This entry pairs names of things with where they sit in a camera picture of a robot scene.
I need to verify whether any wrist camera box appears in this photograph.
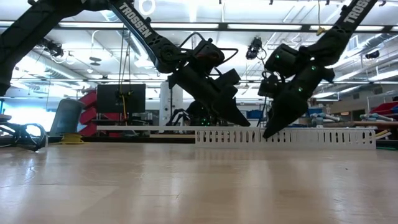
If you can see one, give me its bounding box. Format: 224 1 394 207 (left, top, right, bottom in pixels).
264 43 301 78
191 37 226 74

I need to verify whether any bundle of coloured wires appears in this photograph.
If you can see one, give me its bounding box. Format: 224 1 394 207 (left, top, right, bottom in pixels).
374 129 392 140

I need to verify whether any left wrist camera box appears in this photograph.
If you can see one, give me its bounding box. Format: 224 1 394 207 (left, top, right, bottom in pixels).
191 37 226 74

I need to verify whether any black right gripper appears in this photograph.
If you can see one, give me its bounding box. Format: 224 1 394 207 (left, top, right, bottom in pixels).
257 63 336 139

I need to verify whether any white duct cover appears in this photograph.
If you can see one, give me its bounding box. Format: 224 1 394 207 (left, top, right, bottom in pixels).
96 125 259 132

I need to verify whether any black cable loop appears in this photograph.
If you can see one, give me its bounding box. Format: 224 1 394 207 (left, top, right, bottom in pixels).
0 122 48 152

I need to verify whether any grey waste bin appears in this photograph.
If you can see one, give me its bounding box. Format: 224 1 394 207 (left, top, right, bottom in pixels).
49 98 86 137

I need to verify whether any white slotted cable duct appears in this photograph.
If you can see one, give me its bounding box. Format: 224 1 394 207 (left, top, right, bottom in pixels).
195 126 377 151

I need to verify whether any black overhead light bar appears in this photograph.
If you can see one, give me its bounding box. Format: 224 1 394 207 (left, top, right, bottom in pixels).
0 20 398 34

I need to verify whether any black ceiling camera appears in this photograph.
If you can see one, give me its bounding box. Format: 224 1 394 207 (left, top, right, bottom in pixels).
244 36 268 61
40 37 65 59

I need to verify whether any red bin shelf rack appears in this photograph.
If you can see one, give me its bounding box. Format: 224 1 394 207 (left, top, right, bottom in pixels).
78 90 123 138

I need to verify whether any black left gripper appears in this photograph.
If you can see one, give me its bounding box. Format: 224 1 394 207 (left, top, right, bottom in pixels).
167 65 251 128

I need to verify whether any black monitor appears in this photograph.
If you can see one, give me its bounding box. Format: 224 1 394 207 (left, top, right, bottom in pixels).
96 83 147 114

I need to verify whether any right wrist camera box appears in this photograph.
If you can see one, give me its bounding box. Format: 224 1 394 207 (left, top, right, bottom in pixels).
264 43 301 78

